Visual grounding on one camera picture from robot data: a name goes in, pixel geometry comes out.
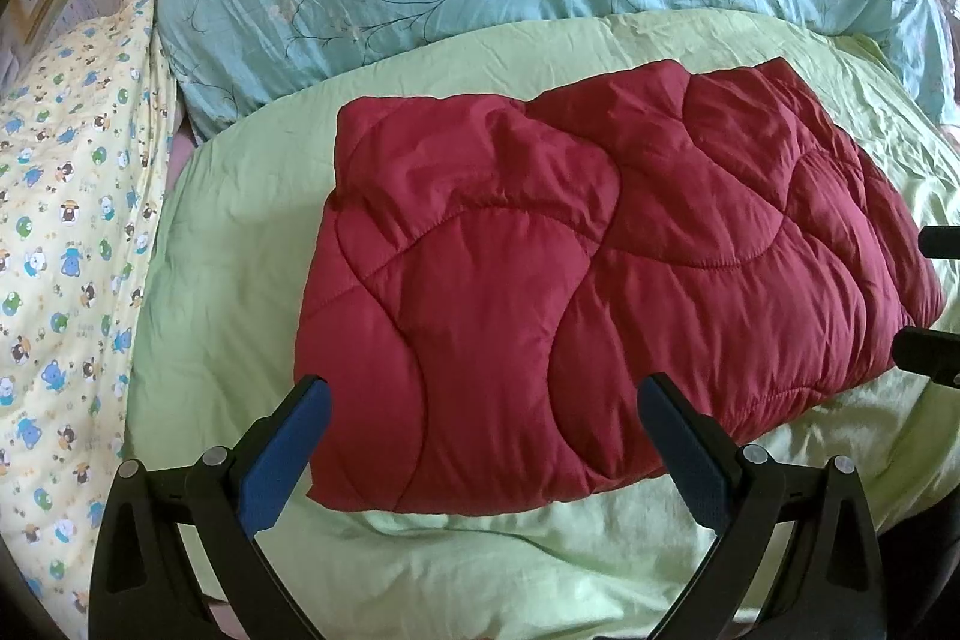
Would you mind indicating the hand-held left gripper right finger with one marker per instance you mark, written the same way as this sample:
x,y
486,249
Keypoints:
x,y
686,452

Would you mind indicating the light green blanket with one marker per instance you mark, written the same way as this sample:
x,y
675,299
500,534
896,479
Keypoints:
x,y
480,572

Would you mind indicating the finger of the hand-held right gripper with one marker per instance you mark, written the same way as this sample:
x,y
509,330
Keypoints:
x,y
941,240
930,351

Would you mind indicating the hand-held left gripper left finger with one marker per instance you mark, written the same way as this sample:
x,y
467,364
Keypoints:
x,y
281,452

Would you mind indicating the red quilted blanket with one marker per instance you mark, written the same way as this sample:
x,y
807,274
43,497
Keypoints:
x,y
570,280

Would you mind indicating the yellow cartoon-print pillow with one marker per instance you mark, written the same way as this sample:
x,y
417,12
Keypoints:
x,y
67,265

